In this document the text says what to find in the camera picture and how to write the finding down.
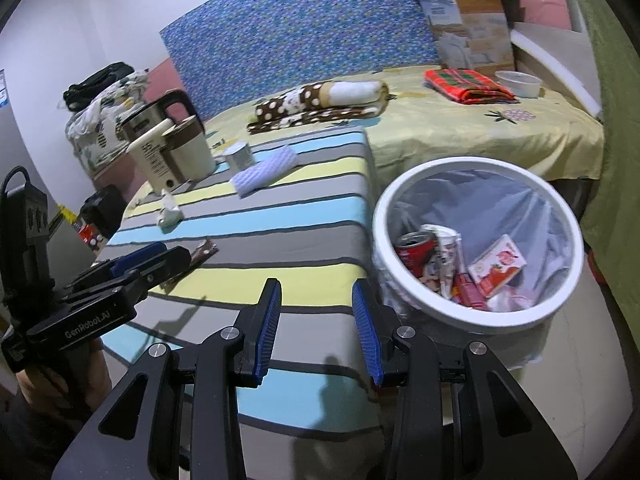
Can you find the person's left hand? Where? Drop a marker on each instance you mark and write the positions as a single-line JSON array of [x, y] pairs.
[[60, 375]]

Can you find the white round trash bin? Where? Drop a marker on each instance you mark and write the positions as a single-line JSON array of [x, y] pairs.
[[500, 322]]

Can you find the red drink can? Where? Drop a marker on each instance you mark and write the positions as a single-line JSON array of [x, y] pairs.
[[415, 255]]

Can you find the pink and white drink carton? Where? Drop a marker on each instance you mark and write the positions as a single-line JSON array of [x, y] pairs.
[[500, 262]]

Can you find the red plaid cloth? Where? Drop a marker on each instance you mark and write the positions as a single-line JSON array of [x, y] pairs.
[[467, 85]]

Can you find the black box red label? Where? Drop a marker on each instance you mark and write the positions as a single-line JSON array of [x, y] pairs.
[[102, 215]]

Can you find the red flat packet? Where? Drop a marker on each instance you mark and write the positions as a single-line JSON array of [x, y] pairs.
[[470, 292]]

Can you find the brown polka dot blanket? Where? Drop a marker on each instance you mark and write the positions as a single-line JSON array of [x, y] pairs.
[[320, 102]]

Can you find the brown snack wrapper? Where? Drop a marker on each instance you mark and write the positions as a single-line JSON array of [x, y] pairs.
[[204, 251]]

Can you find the striped tablecloth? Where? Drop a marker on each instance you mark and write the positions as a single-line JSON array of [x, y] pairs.
[[280, 220]]

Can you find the green blanket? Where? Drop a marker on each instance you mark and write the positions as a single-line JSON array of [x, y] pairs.
[[620, 160]]

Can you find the crumpled white wrapper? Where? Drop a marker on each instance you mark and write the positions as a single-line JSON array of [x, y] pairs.
[[169, 212]]

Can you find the cardboard box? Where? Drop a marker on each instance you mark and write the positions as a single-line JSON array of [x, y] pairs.
[[475, 30]]

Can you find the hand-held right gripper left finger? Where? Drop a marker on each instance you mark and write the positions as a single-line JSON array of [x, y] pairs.
[[267, 332]]

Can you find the translucent bin liner bag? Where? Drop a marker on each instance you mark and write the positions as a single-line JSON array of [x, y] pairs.
[[510, 210]]

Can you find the white printed snack packet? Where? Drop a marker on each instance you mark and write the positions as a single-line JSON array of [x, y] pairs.
[[446, 255]]

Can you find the floral cloth bundle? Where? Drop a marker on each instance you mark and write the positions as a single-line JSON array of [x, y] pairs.
[[100, 130]]

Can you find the black bag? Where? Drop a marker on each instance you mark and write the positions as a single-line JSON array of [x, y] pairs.
[[95, 82]]

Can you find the blue patterned headboard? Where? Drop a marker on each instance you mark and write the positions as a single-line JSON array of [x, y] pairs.
[[310, 40]]

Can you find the white bowl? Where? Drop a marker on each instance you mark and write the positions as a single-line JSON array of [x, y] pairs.
[[520, 84]]

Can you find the yellow bed sheet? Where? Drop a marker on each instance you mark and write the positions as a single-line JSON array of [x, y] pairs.
[[475, 135]]

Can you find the small silver tin can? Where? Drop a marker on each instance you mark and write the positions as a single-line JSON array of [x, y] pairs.
[[240, 156]]

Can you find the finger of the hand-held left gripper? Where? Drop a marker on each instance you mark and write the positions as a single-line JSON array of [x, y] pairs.
[[165, 267], [142, 257]]

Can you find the white bed frame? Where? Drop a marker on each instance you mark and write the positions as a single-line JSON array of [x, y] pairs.
[[560, 60]]

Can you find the beige electric kettle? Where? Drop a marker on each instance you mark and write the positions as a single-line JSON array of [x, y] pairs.
[[180, 150]]

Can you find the white squeeze tube bottle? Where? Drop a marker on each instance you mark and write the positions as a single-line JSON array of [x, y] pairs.
[[150, 160]]

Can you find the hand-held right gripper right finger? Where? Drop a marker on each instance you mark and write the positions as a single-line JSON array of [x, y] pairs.
[[367, 335]]

